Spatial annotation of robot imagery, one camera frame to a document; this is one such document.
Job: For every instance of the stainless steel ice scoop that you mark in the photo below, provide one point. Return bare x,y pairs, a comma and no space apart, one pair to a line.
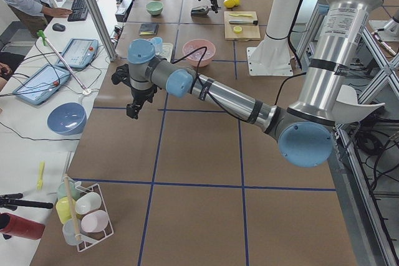
199,11

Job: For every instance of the pile of clear ice cubes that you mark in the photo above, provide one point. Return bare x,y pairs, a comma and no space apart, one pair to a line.
197,53

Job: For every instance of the light blue plastic cup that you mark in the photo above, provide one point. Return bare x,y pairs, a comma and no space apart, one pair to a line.
157,42

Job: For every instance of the white cup in rack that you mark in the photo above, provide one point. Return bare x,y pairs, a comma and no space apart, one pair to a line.
88,203

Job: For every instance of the green cup in rack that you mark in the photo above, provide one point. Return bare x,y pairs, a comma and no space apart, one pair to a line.
61,192

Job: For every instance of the pink cup in rack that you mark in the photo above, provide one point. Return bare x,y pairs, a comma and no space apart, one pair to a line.
95,221

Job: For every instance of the yellow cup in rack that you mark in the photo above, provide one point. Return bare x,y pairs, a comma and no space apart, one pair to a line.
63,209

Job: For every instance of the clear cup in rack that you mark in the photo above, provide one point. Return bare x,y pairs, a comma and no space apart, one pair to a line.
68,231

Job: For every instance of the yellow plastic knife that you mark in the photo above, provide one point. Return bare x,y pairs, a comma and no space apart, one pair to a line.
240,15

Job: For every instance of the wooden cutting board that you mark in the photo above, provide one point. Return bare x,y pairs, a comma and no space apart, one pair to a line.
249,32

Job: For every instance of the lemon half slice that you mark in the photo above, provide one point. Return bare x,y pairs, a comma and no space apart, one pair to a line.
237,29

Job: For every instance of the pink bowl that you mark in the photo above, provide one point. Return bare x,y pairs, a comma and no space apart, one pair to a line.
200,43

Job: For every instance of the green ceramic bowl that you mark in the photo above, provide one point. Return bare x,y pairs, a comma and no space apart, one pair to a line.
154,8

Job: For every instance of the blue bowl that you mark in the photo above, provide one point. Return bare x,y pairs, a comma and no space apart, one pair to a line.
67,119

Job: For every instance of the white bear tray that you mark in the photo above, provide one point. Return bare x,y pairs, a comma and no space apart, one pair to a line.
164,50

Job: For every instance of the grey folded cloth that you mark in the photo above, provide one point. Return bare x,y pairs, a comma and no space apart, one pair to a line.
148,29

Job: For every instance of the far teach pendant tablet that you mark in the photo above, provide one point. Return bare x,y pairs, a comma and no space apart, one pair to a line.
79,53

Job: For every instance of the teach pendant tablet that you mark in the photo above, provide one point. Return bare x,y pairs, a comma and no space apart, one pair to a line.
79,53
42,84

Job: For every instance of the near teach pendant tablet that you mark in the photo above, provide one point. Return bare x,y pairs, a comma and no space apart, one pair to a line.
42,84

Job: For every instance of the wooden rack dowel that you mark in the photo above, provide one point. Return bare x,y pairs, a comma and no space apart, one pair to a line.
72,209

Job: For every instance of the computer mouse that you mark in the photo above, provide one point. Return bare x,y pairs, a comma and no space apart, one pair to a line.
58,27

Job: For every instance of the black keyboard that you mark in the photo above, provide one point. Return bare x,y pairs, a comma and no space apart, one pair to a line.
79,11

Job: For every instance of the yellow plastic fork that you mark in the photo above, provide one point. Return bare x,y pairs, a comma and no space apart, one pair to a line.
40,182

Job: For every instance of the red cylinder bottle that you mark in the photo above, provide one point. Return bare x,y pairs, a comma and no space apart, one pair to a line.
14,225

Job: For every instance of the white chair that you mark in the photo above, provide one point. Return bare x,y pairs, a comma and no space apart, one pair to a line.
347,109

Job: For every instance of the steel knife handle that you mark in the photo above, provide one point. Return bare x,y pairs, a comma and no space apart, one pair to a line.
243,22

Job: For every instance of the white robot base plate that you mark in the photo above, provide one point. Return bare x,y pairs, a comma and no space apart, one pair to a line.
269,61

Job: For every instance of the white wire cup rack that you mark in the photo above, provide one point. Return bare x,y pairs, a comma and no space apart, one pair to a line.
89,240

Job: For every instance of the aluminium frame post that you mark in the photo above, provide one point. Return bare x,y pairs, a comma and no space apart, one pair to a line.
101,29

